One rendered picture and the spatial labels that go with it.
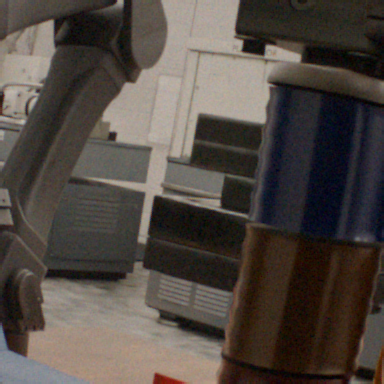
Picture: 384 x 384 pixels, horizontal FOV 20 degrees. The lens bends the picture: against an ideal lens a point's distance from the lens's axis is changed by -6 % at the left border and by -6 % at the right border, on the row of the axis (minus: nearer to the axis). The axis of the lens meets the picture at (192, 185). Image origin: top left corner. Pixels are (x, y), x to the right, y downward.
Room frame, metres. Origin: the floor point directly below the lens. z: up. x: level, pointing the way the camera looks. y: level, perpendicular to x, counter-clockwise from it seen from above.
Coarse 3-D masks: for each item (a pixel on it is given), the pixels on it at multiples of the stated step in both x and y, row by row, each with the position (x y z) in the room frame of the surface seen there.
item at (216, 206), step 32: (320, 64) 0.56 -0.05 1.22; (352, 64) 0.55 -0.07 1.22; (224, 128) 0.57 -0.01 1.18; (256, 128) 0.56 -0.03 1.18; (192, 160) 0.58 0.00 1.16; (224, 160) 0.57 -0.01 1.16; (256, 160) 0.56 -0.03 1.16; (224, 192) 0.55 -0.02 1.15; (160, 224) 0.54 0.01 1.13; (192, 224) 0.53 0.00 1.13; (224, 224) 0.52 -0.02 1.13; (160, 256) 0.54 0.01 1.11; (192, 256) 0.53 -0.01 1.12; (224, 256) 0.52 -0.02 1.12; (224, 288) 0.52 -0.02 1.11
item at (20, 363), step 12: (0, 324) 0.79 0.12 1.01; (0, 336) 0.78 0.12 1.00; (0, 348) 0.78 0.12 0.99; (0, 360) 0.74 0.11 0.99; (12, 360) 0.75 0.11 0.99; (24, 360) 0.76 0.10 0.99; (0, 372) 0.71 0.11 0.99; (12, 372) 0.72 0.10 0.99; (24, 372) 0.72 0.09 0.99; (36, 372) 0.73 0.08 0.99; (48, 372) 0.74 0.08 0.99; (60, 372) 0.75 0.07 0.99
